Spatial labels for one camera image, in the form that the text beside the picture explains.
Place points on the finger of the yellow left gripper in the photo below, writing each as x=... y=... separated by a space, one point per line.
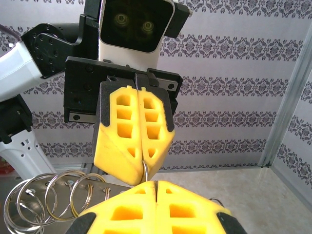
x=104 y=146
x=167 y=109

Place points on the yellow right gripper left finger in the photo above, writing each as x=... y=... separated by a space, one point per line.
x=148 y=207

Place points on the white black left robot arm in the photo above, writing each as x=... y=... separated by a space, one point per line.
x=17 y=73

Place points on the aluminium frame rail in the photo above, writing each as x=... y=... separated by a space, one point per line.
x=297 y=185

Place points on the aluminium corner post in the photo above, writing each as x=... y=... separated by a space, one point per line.
x=285 y=104

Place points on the metal keyring holder with rings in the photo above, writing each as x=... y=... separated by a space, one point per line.
x=114 y=188

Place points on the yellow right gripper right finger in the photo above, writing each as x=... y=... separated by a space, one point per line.
x=162 y=209

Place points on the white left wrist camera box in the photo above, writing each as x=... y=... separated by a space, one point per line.
x=136 y=24

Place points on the grey sheet metal panel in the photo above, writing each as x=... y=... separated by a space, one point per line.
x=5 y=185

